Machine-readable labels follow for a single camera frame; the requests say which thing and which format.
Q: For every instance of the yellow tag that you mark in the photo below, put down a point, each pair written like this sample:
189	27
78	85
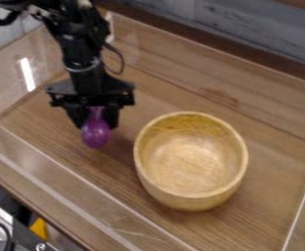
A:
39	228

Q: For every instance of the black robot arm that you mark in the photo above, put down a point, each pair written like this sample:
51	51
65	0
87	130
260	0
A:
79	29

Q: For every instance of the purple toy eggplant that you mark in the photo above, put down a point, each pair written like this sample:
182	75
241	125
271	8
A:
95	130

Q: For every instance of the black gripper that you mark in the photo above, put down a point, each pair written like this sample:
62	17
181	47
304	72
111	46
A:
91	87

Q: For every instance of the brown wooden bowl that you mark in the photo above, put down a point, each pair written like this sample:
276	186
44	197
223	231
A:
192	159

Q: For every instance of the clear acrylic tray wall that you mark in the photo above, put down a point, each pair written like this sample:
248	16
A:
75	206

